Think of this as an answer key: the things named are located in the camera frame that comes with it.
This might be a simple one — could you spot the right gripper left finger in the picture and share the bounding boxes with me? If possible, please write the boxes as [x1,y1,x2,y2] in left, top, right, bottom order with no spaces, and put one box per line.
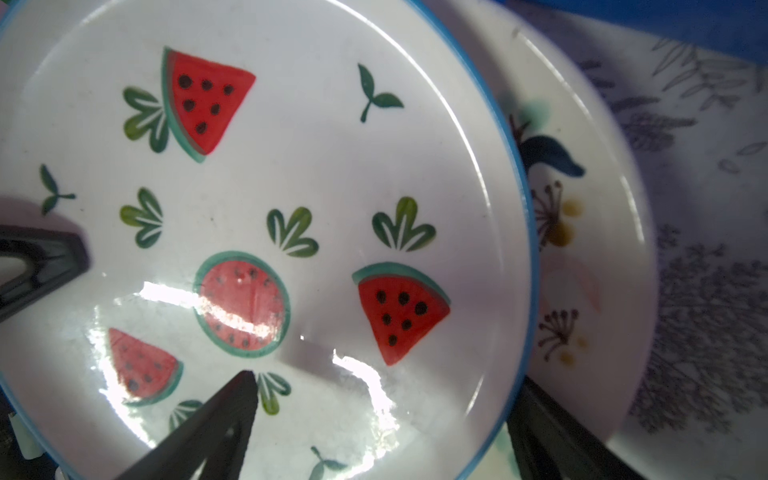
[119,370,259,480]

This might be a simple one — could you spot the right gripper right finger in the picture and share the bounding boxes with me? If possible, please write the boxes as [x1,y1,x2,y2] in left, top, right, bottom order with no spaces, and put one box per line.
[507,378,643,480]

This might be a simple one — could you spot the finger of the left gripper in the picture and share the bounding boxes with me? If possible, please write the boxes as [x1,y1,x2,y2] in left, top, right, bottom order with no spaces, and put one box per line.
[1,225,90,322]

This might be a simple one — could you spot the cream floral plate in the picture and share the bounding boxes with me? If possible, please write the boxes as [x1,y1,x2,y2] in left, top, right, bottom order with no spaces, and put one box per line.
[429,1,658,441]

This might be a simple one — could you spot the white watermelon plate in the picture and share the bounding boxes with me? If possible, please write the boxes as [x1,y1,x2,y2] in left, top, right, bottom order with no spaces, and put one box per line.
[1,1,539,479]

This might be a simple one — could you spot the blue plastic bin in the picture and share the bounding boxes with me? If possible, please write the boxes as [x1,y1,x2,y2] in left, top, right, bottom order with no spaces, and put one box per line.
[491,0,768,67]

